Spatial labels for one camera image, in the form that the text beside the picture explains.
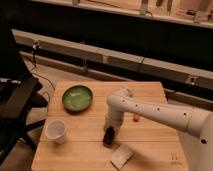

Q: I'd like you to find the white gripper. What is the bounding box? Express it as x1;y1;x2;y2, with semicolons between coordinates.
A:
103;114;124;146

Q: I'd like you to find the black cable on floor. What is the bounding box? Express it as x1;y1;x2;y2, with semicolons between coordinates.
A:
21;53;57;101

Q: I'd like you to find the black office chair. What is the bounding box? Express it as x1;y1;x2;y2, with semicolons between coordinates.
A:
0;19;48;165

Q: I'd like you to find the green round bowl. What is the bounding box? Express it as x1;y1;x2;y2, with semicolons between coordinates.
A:
62;85;93;112

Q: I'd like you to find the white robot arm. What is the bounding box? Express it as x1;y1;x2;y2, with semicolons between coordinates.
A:
104;87;213;171

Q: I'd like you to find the orange eraser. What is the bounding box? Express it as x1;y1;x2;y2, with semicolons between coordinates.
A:
133;114;140;122

